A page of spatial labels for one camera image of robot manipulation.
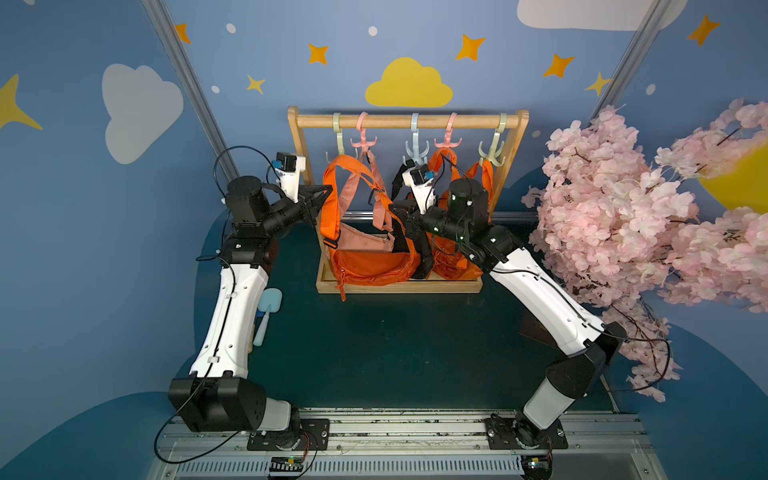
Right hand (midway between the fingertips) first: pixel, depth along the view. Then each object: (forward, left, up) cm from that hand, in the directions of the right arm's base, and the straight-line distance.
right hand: (396, 202), depth 67 cm
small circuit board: (-48, +25, -45) cm, 70 cm away
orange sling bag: (-1, +12, -25) cm, 28 cm away
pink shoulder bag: (+16, +15, -30) cm, 37 cm away
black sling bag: (0, -6, -15) cm, 16 cm away
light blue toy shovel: (-4, +42, -41) cm, 59 cm away
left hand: (+1, +16, +4) cm, 16 cm away
